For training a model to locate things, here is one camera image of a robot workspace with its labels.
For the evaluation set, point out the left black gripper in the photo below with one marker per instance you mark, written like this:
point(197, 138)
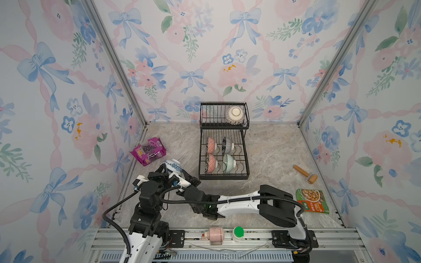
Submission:
point(157, 175)

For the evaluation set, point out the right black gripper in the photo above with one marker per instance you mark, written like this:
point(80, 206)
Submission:
point(193, 179)

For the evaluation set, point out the blue patterned bowl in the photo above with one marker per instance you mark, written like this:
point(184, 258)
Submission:
point(174, 166)

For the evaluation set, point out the grey floral patterned bowl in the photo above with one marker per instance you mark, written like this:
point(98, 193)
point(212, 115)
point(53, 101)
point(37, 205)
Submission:
point(211, 164)

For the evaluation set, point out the light green bowl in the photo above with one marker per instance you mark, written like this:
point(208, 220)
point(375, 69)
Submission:
point(229, 163)

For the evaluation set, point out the red patterned bowl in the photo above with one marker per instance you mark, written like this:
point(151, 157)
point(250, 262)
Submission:
point(211, 145)

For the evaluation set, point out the dark blue striped bowl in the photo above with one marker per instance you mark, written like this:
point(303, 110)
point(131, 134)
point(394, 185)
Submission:
point(227, 146)

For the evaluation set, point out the brown white lattice bowl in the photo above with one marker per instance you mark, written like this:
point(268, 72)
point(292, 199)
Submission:
point(235, 115)

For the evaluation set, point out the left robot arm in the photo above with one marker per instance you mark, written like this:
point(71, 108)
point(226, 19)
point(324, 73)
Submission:
point(147, 233)

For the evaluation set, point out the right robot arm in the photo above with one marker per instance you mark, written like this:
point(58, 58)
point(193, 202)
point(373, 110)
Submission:
point(276, 206)

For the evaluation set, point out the black two-tier dish rack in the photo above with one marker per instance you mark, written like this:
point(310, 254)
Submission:
point(213, 124)

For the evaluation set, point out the purple snack bag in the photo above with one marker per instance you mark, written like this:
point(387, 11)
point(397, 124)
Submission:
point(147, 153)

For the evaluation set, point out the pink cup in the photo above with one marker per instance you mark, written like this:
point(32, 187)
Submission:
point(214, 235)

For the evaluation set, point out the green lid bottle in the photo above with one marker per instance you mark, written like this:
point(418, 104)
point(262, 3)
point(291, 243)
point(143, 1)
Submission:
point(237, 234)

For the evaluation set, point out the wooden roller tool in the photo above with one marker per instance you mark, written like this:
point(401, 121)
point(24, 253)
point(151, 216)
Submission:
point(311, 178)

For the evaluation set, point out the orange food packet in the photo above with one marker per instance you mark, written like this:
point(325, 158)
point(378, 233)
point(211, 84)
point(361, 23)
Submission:
point(312, 200)

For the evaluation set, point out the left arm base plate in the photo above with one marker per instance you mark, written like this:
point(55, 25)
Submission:
point(176, 239)

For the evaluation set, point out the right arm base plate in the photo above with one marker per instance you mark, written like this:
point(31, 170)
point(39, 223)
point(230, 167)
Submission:
point(282, 239)

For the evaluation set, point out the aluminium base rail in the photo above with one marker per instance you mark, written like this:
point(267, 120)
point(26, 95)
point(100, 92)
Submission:
point(335, 246)

